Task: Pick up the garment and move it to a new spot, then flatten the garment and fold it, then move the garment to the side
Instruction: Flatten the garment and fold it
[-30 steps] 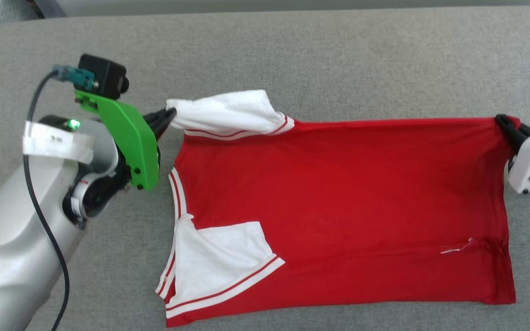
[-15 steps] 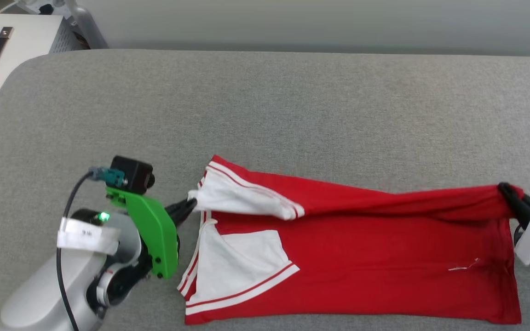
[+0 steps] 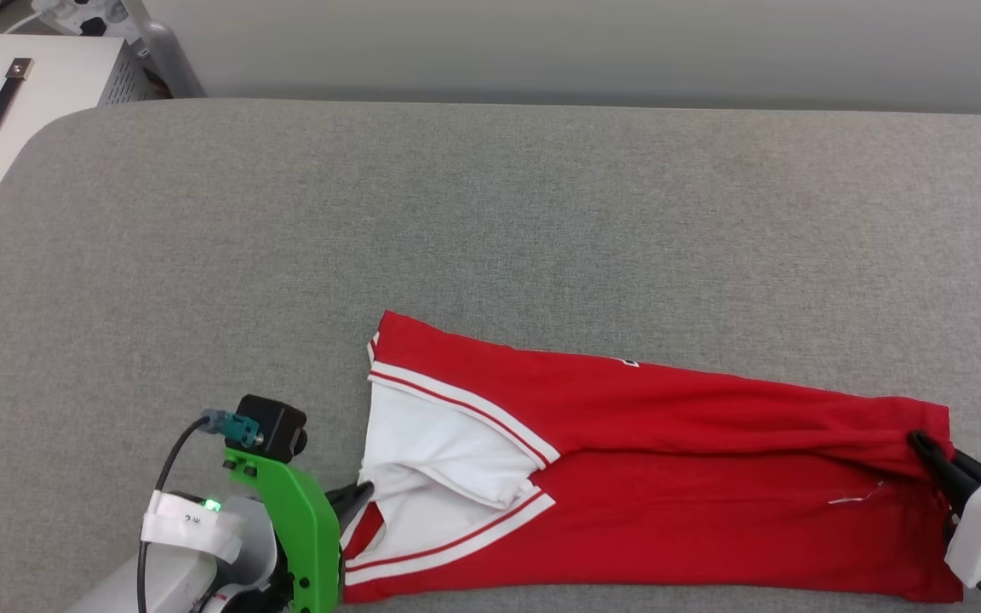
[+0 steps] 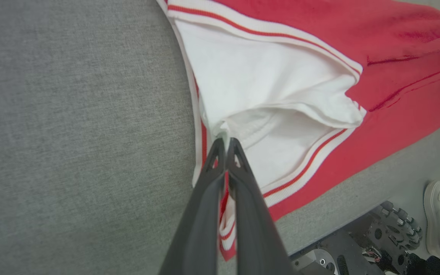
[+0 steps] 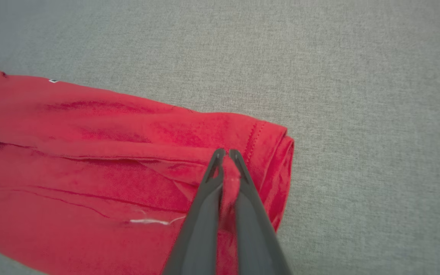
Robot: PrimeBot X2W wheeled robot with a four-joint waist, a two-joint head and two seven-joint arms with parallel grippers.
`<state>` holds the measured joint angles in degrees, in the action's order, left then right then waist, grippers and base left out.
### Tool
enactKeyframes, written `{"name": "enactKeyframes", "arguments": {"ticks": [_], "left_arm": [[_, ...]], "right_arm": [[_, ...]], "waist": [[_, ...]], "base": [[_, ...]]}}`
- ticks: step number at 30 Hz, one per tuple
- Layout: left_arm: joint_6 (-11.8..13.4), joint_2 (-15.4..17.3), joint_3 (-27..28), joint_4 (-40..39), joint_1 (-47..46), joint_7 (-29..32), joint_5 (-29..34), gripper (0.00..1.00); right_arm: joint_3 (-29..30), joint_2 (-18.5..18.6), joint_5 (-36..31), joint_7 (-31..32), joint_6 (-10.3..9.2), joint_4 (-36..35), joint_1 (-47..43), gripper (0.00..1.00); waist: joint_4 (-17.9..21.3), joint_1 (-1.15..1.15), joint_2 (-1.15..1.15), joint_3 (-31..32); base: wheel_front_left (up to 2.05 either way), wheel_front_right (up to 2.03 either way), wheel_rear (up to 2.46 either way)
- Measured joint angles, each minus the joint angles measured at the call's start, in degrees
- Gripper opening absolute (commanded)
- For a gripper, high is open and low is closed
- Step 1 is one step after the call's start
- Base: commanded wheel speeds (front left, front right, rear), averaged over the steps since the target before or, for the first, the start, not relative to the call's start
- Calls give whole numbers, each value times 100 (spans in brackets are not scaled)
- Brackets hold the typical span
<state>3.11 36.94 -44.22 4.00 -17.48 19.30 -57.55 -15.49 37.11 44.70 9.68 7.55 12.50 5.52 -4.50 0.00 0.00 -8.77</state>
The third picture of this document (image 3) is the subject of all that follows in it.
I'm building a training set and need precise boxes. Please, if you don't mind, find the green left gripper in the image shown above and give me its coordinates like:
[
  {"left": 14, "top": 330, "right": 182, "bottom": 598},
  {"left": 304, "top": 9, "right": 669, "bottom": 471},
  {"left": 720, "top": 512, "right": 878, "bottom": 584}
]
[{"left": 224, "top": 448, "right": 376, "bottom": 613}]

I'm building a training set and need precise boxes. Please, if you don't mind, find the white paper label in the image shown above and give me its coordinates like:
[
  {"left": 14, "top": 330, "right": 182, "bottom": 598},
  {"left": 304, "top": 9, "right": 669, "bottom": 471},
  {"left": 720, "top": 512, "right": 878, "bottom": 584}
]
[{"left": 140, "top": 490, "right": 246, "bottom": 564}]

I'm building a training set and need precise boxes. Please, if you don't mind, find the red and white jersey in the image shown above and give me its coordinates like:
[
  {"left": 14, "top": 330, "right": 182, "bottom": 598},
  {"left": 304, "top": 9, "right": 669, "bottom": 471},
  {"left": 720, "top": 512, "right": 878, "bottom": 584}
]
[{"left": 341, "top": 310, "right": 966, "bottom": 604}]

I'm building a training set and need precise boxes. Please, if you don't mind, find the grey metal post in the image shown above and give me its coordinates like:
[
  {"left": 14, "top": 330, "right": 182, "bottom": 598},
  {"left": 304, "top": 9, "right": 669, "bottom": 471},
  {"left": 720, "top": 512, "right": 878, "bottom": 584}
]
[{"left": 119, "top": 0, "right": 207, "bottom": 100}]

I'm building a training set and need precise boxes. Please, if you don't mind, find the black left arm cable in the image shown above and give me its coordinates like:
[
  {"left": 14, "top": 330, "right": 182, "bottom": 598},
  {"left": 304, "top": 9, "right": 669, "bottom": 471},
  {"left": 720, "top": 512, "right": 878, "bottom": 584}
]
[{"left": 136, "top": 410, "right": 263, "bottom": 613}]

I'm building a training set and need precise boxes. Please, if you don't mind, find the white metal box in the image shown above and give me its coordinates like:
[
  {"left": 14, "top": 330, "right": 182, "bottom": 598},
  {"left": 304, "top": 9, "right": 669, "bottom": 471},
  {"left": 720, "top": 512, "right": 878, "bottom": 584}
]
[{"left": 0, "top": 32, "right": 155, "bottom": 265}]

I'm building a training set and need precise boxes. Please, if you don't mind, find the white power strip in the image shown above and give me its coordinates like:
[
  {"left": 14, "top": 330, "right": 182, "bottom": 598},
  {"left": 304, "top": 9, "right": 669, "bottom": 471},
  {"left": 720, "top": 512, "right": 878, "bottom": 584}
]
[{"left": 29, "top": 0, "right": 144, "bottom": 37}]

